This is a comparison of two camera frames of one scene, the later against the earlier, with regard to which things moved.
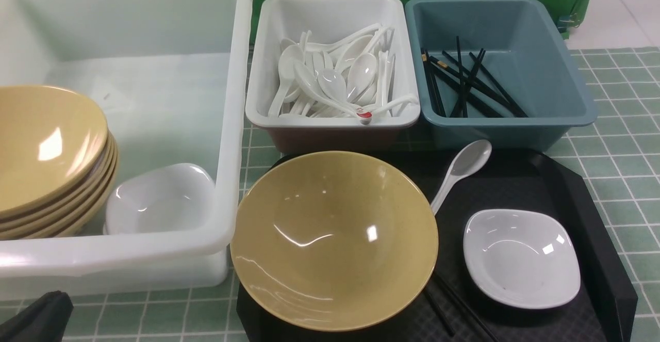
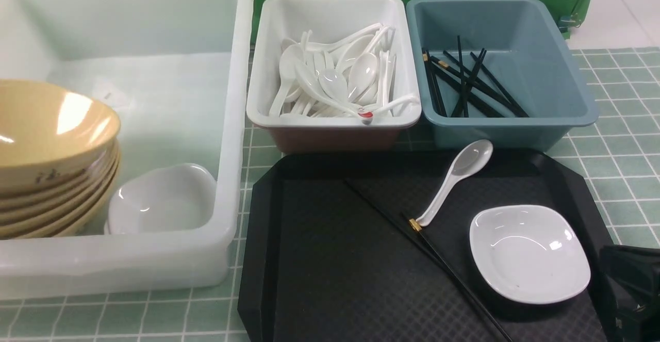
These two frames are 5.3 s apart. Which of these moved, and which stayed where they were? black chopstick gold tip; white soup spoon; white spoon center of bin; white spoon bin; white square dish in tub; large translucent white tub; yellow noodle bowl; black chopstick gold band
Moved: black chopstick gold band; yellow noodle bowl
Stayed: white soup spoon; black chopstick gold tip; large translucent white tub; white square dish in tub; white spoon bin; white spoon center of bin
